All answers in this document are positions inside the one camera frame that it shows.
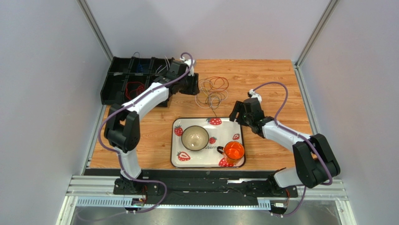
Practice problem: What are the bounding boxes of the black compartment storage bin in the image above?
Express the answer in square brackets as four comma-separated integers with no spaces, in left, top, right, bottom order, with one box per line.
[100,55,174,105]

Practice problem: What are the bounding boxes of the grey wire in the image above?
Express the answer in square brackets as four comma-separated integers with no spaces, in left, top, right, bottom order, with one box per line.
[206,90,228,118]

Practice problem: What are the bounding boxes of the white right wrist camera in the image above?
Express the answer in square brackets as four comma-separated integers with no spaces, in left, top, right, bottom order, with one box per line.
[248,89,262,103]

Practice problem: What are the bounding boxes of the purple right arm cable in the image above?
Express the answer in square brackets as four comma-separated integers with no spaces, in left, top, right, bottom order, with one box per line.
[251,82,334,218]

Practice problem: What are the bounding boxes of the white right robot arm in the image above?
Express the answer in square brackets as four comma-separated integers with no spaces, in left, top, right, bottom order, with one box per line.
[229,98,340,192]

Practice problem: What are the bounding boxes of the aluminium frame rail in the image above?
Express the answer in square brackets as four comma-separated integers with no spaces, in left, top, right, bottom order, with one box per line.
[57,176,356,225]

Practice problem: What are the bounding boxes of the blue wire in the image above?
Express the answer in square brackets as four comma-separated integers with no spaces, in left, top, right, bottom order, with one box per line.
[131,51,150,74]

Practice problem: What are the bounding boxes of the strawberry print white tray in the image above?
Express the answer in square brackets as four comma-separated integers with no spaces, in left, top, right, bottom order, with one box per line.
[170,117,245,168]

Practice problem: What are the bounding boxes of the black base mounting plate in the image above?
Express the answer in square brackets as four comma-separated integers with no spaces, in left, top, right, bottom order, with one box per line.
[113,169,298,206]

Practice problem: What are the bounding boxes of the orange translucent mug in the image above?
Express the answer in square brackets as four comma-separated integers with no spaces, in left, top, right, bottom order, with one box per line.
[216,141,245,167]

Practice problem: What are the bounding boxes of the beige ceramic bowl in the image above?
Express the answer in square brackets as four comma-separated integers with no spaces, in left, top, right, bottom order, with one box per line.
[181,126,209,151]

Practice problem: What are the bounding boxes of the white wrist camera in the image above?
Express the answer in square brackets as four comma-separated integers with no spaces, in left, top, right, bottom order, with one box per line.
[180,57,196,76]
[248,89,262,103]

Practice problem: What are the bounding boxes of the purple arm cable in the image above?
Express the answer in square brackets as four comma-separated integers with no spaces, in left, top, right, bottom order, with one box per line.
[251,82,334,218]
[74,52,194,223]

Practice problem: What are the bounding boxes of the white wire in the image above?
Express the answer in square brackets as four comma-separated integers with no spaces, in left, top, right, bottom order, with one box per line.
[155,56,172,75]
[194,79,230,110]

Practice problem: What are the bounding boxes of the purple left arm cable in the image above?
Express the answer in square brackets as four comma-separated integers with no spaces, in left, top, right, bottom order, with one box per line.
[74,52,194,223]

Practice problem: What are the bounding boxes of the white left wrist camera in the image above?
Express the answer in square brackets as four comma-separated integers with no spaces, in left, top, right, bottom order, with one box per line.
[180,57,196,76]

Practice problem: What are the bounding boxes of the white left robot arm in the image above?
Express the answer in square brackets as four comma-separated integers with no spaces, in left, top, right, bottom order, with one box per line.
[97,58,199,183]

